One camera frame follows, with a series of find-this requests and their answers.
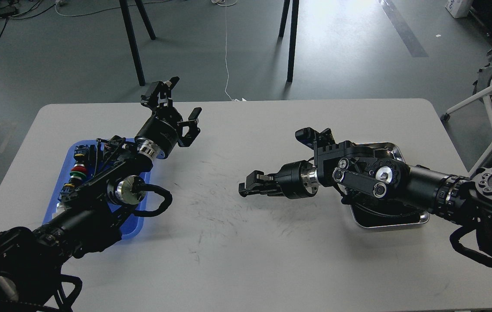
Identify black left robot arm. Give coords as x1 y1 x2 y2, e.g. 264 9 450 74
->
0 77 202 312

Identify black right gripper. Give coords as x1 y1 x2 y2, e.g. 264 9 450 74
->
238 160 319 199

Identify black tripod legs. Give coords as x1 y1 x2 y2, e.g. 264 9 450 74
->
278 0 300 83
118 0 157 86

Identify white cardboard box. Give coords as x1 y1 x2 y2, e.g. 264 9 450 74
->
444 0 473 19

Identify white floor cable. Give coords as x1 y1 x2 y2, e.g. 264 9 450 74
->
210 0 246 102

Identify blue plastic tray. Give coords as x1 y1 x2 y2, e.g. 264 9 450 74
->
42 140 150 240

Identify black tripod legs right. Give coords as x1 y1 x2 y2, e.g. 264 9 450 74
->
278 0 300 83

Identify silver metal tray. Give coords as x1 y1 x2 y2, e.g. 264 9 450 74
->
350 142 430 231

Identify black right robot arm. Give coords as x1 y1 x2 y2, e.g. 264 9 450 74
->
238 127 492 268

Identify blue black switch base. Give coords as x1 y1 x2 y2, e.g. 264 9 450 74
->
60 178 81 196

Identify red push button switch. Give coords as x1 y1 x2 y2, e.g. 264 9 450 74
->
71 164 88 176

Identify green push button switch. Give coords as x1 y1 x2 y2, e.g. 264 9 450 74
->
69 171 87 180

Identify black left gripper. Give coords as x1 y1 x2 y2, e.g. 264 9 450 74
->
135 77 202 159

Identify black tripod legs left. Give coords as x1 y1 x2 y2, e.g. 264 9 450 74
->
118 0 157 86

